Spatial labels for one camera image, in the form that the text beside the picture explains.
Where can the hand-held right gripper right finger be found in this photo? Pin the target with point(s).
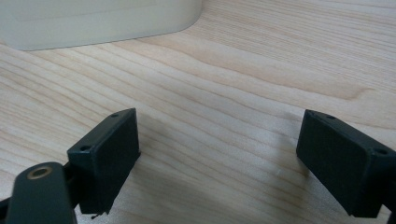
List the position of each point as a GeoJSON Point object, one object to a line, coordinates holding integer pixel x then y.
{"type": "Point", "coordinates": [345, 165]}

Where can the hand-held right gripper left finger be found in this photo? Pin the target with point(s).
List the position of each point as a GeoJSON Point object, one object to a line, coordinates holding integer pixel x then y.
{"type": "Point", "coordinates": [107, 161]}

